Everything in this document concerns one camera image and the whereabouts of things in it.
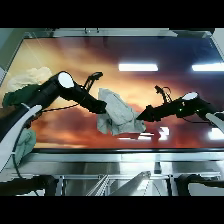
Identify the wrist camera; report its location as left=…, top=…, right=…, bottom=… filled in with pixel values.
left=81, top=71, right=104, bottom=93
left=153, top=85, right=173, bottom=105

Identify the dark green garment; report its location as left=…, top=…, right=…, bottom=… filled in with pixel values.
left=1, top=83, right=43, bottom=108

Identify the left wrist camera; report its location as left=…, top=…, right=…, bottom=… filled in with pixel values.
left=81, top=71, right=104, bottom=93

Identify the silver frame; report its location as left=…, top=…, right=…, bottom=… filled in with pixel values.
left=0, top=27, right=224, bottom=197

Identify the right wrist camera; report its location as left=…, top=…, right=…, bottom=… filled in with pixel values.
left=153, top=85, right=173, bottom=105

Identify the cream garment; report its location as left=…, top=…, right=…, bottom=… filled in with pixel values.
left=6, top=66, right=54, bottom=93

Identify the black cable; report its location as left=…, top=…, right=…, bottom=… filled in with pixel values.
left=181, top=117, right=215, bottom=127
left=41, top=102, right=81, bottom=114

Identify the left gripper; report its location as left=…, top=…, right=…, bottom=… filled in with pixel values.
left=79, top=92, right=108, bottom=115

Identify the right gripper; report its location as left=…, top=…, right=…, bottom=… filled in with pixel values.
left=145, top=100, right=180, bottom=123

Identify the grey T-shirt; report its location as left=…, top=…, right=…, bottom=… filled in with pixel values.
left=96, top=87, right=148, bottom=137

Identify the light green garment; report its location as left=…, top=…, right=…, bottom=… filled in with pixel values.
left=12, top=128, right=38, bottom=168

